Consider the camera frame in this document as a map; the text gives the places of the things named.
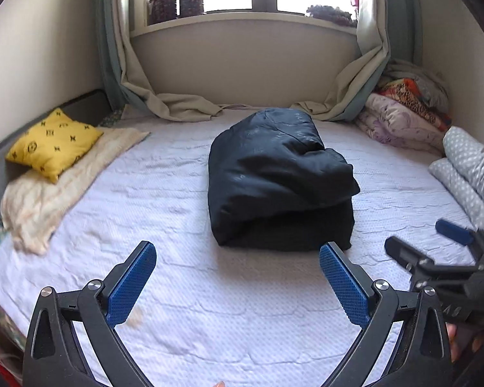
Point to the orange patterned blanket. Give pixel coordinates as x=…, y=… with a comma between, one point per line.
x=407, y=88

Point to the beige and green curtain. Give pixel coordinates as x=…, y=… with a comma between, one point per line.
x=367, y=68
x=137, y=80

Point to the yellow patterned pillow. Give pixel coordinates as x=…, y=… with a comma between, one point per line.
x=52, y=145

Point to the white quilted mattress cover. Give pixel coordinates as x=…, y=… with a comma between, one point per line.
x=165, y=209

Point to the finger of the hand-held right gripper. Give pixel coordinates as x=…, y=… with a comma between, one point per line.
x=451, y=229
x=403, y=252

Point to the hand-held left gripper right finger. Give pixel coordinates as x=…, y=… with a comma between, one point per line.
x=345, y=286

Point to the person's right hand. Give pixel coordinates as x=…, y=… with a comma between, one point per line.
x=453, y=340

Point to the cream blanket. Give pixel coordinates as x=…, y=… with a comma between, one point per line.
x=44, y=205

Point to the dark printed jacket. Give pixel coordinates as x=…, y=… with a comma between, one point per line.
x=274, y=177

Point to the purple floral quilt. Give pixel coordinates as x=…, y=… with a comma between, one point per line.
x=399, y=125

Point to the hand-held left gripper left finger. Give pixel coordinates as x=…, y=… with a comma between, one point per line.
x=131, y=286

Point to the grey polka dot quilt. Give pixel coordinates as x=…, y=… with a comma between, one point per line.
x=468, y=161

